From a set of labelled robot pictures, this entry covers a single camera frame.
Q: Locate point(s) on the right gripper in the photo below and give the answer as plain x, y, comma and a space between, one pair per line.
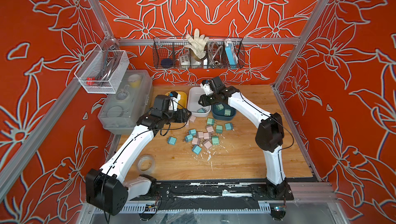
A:
203, 102

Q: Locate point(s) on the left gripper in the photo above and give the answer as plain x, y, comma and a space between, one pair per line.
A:
181, 115

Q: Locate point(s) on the green plug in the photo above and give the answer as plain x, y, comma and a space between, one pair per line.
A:
219, 107
219, 129
210, 121
227, 112
215, 140

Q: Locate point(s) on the blue plug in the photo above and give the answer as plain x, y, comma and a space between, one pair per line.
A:
196, 149
172, 141
201, 110

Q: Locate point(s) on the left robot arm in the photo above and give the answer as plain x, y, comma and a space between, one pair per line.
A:
106, 188

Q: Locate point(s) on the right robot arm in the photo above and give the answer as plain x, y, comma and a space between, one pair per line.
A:
270, 129

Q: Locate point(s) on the dark teal storage box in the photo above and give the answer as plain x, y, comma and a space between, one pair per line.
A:
219, 115

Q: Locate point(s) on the yellow storage box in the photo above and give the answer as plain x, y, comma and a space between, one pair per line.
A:
183, 101

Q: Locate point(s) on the white storage box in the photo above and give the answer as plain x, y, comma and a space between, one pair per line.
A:
193, 102

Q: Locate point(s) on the pink plug near yellow box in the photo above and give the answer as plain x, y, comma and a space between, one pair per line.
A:
192, 119

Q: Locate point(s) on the light blue box in basket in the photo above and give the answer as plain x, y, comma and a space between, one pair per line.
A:
230, 52

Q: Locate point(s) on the green plug top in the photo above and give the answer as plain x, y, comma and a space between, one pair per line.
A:
210, 121

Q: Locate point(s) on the clear plastic lidded container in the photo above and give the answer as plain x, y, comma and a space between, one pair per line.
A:
121, 110

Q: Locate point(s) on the blue plug bottom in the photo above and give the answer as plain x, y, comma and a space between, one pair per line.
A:
196, 149

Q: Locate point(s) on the white socket cube in basket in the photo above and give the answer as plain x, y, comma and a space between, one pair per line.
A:
184, 60

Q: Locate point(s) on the clear tape roll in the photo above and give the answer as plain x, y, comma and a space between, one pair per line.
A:
146, 164

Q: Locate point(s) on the pink plug bottom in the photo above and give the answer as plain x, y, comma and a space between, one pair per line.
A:
207, 144

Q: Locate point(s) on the cream rubber glove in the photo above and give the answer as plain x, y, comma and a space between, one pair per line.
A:
197, 43

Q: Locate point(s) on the red object in basket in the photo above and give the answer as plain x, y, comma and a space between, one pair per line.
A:
90, 81

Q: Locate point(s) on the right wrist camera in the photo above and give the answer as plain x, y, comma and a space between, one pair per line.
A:
205, 86

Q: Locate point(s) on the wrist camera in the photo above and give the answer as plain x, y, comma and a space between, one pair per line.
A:
174, 102
205, 86

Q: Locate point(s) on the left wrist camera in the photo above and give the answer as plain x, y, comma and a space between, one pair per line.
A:
174, 102

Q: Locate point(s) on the black wire wall basket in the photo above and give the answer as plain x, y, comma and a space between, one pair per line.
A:
209, 53

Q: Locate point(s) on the white wire basket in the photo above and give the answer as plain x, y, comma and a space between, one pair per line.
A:
108, 66

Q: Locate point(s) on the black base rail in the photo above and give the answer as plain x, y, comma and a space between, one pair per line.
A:
258, 189

